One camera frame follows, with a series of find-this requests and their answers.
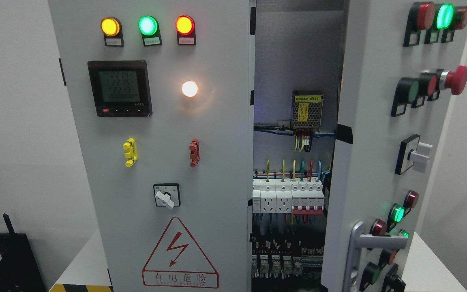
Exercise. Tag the grey cabinet door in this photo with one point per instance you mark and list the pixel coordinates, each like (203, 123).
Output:
(389, 91)
(214, 195)

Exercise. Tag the white glowing indicator lamp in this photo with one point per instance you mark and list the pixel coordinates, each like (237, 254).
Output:
(189, 88)

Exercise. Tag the white socket breaker row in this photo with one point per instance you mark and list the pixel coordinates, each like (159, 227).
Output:
(297, 197)

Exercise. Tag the perforated metal power supply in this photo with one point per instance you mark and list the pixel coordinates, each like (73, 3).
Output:
(307, 109)

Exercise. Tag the grey cabinet body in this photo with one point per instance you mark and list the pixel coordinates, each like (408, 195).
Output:
(299, 46)

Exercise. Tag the black digital power meter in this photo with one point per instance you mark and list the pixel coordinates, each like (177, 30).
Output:
(120, 88)

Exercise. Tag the red electric hazard sticker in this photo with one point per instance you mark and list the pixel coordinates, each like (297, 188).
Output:
(177, 260)

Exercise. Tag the red indicator lamp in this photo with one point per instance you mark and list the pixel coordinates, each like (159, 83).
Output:
(186, 30)

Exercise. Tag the green indicator lamp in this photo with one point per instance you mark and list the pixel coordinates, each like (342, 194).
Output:
(150, 32)

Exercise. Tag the yellow indicator lamp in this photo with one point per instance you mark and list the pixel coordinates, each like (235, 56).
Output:
(112, 31)

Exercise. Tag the red emergency stop button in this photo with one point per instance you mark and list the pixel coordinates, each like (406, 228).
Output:
(453, 80)

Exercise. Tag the black box at left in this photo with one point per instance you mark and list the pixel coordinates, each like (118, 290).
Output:
(18, 268)

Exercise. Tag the red terminal post block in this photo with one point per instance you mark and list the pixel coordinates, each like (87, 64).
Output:
(194, 152)

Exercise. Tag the white rotary selector switch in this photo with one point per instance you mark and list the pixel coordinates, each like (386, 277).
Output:
(167, 195)

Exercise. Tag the yellow terminal post block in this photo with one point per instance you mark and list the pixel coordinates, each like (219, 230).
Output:
(130, 152)

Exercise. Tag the silver door handle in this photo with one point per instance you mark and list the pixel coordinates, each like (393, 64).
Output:
(361, 268)

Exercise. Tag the right door rotary switch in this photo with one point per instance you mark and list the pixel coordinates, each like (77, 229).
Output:
(413, 153)

